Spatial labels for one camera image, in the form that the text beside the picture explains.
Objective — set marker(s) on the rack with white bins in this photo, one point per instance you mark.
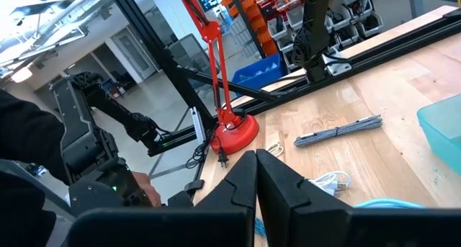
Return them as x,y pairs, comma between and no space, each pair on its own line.
367,23

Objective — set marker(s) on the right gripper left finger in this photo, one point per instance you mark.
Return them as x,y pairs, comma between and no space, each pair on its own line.
239,189

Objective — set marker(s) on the red desk lamp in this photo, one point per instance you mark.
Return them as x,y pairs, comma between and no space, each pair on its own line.
236,135

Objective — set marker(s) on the black aluminium table frame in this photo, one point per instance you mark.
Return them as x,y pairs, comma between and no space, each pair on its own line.
360,63

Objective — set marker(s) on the blue storage bin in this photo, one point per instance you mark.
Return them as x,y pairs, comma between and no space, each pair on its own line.
259,76

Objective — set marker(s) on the person's hand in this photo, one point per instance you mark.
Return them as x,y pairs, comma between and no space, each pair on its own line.
147,189

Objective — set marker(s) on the rack with orange bins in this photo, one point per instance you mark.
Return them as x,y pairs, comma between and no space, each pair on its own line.
257,22

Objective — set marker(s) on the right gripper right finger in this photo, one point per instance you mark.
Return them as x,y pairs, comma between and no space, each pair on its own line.
277,189

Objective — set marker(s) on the person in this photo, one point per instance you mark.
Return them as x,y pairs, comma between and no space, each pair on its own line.
25,139

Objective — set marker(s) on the teal translucent plastic bin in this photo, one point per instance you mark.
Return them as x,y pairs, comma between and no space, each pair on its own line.
443,131

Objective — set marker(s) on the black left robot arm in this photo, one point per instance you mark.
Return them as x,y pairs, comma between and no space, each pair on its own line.
317,9

